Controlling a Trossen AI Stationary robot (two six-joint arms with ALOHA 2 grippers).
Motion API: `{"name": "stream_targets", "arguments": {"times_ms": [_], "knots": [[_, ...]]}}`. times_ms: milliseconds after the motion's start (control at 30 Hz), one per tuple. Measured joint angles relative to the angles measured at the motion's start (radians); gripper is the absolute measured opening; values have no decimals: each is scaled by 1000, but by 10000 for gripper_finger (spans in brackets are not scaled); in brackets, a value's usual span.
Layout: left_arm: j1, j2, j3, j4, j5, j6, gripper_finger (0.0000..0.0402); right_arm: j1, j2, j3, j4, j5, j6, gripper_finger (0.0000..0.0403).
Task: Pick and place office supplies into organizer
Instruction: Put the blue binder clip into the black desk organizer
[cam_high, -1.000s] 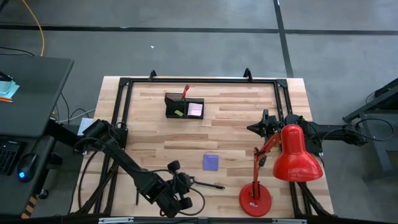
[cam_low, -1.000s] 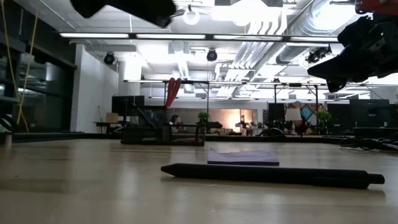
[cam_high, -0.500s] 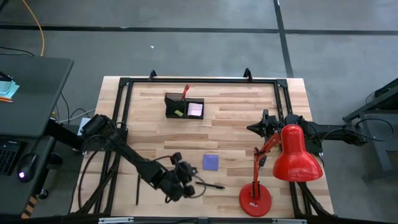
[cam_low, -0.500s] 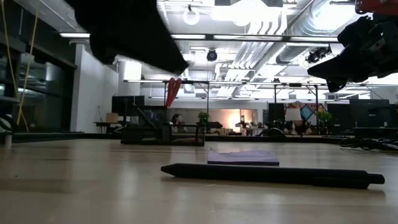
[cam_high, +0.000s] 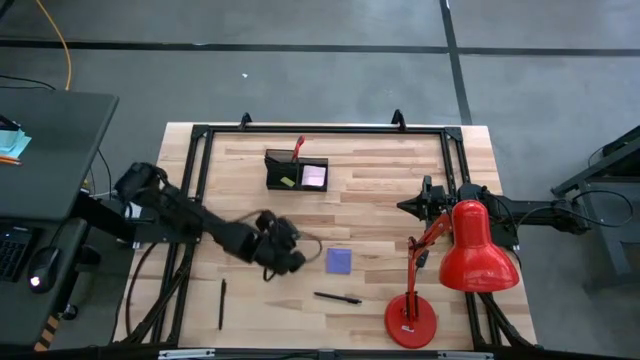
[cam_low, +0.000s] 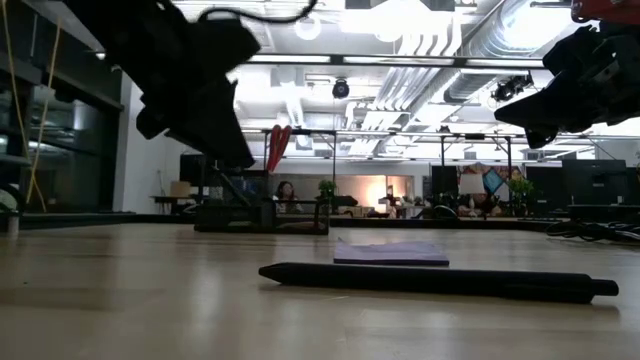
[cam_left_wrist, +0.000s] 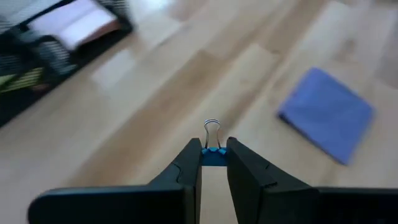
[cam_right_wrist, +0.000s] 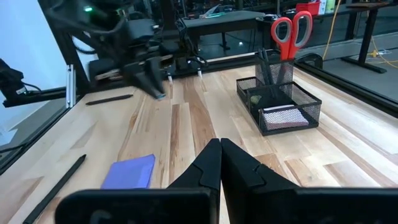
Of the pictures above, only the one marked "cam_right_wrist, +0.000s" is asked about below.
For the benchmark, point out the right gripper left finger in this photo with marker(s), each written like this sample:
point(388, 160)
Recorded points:
point(199, 177)

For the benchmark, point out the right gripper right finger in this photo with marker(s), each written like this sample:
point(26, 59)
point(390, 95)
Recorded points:
point(248, 186)

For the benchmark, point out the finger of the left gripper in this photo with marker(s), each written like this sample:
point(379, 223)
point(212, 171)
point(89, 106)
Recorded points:
point(155, 74)
point(141, 77)

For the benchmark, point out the black pen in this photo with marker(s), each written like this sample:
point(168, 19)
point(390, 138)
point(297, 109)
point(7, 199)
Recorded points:
point(56, 188)
point(266, 62)
point(260, 59)
point(109, 99)

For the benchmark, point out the purple sticky note pad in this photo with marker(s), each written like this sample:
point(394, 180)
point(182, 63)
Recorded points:
point(130, 172)

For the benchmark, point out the white paper note stack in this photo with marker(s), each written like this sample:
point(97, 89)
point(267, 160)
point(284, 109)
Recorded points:
point(284, 119)

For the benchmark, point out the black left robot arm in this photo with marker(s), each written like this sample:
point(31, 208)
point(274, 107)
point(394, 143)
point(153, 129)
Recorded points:
point(102, 18)

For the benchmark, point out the black mesh desk organizer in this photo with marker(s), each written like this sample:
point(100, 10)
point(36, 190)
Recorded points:
point(275, 73)

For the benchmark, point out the silver aluminium extrusion piece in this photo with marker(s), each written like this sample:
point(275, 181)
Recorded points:
point(71, 87)

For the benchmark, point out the grey side desk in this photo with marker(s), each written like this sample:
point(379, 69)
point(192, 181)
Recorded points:
point(224, 20)

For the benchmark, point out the red storage bin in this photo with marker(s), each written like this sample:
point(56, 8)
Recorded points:
point(315, 7)

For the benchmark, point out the white green box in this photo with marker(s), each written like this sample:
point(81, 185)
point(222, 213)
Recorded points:
point(328, 6)

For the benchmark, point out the brown top standing desk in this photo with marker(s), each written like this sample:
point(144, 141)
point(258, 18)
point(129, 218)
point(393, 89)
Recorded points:
point(367, 34)

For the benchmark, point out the black table-level camera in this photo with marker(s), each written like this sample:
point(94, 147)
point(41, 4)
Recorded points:
point(11, 84)

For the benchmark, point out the black frame clamp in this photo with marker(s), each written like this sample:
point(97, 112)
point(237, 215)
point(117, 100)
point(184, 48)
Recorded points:
point(311, 60)

